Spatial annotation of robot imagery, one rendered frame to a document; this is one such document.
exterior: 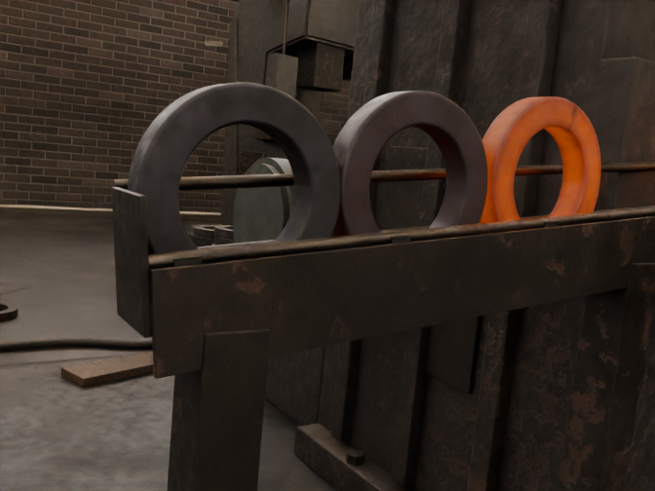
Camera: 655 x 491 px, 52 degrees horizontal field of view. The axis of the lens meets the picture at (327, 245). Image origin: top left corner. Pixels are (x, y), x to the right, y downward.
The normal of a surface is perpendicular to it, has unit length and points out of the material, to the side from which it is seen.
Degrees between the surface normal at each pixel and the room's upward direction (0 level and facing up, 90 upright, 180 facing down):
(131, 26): 90
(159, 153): 90
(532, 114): 90
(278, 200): 90
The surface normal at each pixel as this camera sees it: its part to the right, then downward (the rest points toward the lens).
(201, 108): 0.53, 0.16
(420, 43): -0.84, -0.01
